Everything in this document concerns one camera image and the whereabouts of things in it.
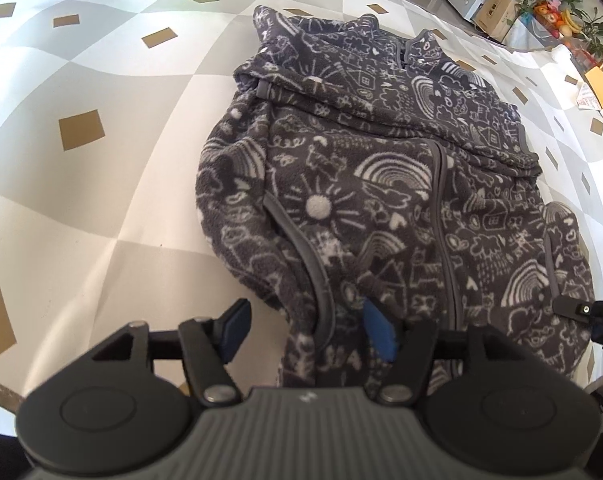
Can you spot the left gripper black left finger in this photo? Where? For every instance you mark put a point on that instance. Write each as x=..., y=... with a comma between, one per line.
x=207, y=345

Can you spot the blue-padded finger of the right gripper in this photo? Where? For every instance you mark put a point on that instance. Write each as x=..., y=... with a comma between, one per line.
x=576, y=308

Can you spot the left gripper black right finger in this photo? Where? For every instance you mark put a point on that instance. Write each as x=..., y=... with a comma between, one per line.
x=409, y=350

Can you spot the dark grey patterned fleece jacket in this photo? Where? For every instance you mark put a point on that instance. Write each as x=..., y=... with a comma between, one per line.
x=356, y=166

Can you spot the printed paper sheet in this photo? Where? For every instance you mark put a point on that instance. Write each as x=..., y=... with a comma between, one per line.
x=586, y=98

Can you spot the checkered diamond tablecloth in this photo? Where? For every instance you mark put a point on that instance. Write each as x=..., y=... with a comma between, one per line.
x=104, y=107

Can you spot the fruit bowl with bananas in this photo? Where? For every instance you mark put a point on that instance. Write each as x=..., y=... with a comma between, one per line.
x=559, y=23

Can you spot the brown cardboard box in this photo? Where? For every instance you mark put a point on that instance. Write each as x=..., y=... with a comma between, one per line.
x=496, y=17

